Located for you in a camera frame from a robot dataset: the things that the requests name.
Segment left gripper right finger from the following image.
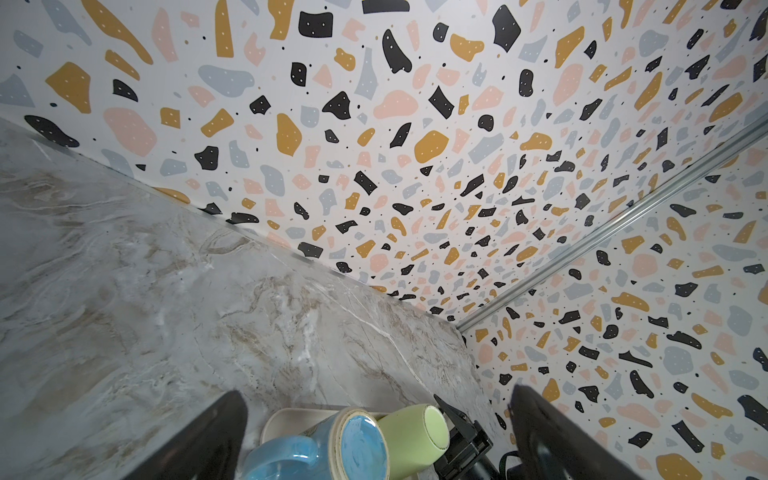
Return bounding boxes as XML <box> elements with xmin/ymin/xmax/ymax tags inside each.
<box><xmin>509</xmin><ymin>384</ymin><xmax>639</xmax><ymax>479</ymax></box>

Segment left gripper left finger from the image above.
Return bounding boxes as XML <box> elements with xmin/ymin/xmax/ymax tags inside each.
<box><xmin>126</xmin><ymin>390</ymin><xmax>248</xmax><ymax>479</ymax></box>

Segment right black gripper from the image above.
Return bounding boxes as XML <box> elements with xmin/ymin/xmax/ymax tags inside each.
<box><xmin>433</xmin><ymin>395</ymin><xmax>495</xmax><ymax>480</ymax></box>

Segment light green mug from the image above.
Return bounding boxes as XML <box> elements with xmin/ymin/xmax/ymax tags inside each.
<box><xmin>377</xmin><ymin>404</ymin><xmax>450</xmax><ymax>479</ymax></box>

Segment light blue mug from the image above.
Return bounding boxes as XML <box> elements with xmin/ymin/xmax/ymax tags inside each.
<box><xmin>243</xmin><ymin>407</ymin><xmax>390</xmax><ymax>480</ymax></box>

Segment beige serving tray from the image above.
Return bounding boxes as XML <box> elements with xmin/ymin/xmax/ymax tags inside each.
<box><xmin>260</xmin><ymin>407</ymin><xmax>385</xmax><ymax>445</ymax></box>

